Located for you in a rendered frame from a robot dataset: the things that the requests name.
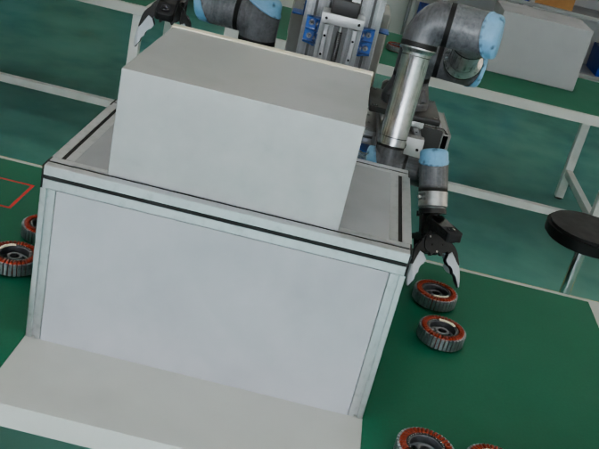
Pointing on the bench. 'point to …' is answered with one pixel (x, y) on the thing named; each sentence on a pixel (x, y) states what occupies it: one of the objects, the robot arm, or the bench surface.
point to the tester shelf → (391, 179)
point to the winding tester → (241, 125)
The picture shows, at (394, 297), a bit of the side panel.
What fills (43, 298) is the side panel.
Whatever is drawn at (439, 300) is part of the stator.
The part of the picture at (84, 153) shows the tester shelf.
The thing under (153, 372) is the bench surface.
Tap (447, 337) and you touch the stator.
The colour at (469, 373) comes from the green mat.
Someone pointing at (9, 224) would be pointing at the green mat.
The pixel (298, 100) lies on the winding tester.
